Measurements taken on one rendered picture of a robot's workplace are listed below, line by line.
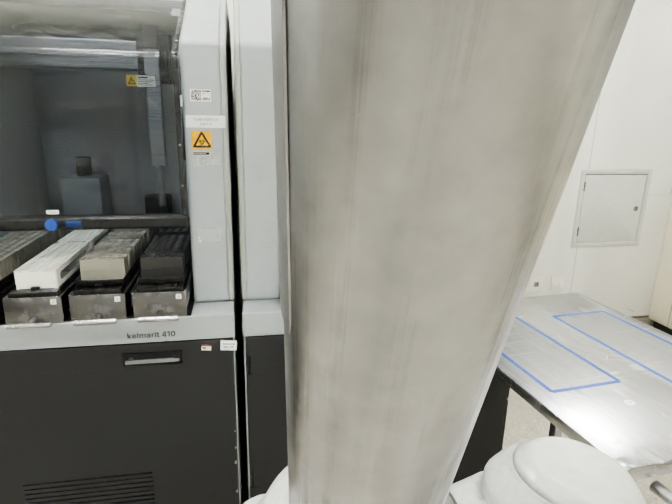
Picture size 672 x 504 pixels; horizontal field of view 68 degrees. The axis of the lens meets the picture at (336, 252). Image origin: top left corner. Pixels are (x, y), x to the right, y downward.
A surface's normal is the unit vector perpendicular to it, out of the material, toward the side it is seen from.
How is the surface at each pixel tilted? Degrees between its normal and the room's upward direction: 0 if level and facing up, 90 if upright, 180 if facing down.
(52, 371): 90
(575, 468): 6
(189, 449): 90
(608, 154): 90
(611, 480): 6
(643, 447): 0
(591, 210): 90
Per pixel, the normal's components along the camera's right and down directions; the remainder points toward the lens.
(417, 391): 0.09, 0.62
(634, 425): 0.02, -0.96
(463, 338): 0.34, 0.59
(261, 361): 0.14, 0.26
